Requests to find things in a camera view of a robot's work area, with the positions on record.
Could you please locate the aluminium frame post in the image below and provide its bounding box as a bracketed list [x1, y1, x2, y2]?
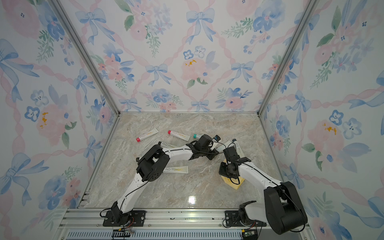
[258, 0, 318, 118]
[48, 0, 120, 117]

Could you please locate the black cap toothpaste tube centre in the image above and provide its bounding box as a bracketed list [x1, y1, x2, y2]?
[158, 142, 178, 149]

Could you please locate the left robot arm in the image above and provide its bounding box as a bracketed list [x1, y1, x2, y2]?
[103, 134, 221, 227]

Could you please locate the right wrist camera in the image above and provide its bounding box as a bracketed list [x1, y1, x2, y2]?
[223, 146, 240, 162]

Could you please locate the right aluminium frame post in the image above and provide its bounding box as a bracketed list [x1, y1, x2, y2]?
[258, 0, 318, 118]

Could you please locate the left aluminium frame post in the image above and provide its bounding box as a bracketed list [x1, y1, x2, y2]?
[48, 0, 120, 117]

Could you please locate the aluminium front rail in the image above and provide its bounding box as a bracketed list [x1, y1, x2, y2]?
[54, 208, 315, 240]

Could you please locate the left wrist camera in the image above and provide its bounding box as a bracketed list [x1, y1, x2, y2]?
[212, 135, 221, 143]

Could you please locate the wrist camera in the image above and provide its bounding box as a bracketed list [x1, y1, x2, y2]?
[212, 135, 221, 143]
[223, 146, 240, 162]

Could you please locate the yellow cleaning cloth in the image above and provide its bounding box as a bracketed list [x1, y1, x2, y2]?
[221, 176, 245, 190]

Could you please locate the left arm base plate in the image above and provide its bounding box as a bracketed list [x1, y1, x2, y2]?
[103, 210, 147, 227]

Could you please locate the pink cap toothpaste tube left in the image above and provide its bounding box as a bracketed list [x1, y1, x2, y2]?
[136, 128, 159, 142]

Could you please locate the pink cap toothpaste tube centre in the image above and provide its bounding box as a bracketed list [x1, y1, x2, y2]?
[168, 130, 190, 142]

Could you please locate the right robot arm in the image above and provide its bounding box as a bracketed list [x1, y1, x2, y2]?
[219, 158, 308, 235]

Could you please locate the dark green cap toothpaste tube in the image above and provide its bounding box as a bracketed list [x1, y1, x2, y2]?
[163, 166, 189, 174]

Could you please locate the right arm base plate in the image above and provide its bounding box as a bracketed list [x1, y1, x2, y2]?
[223, 210, 267, 228]

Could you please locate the pink cap toothpaste tube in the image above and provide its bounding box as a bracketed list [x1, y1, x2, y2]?
[136, 128, 159, 142]
[168, 130, 190, 142]

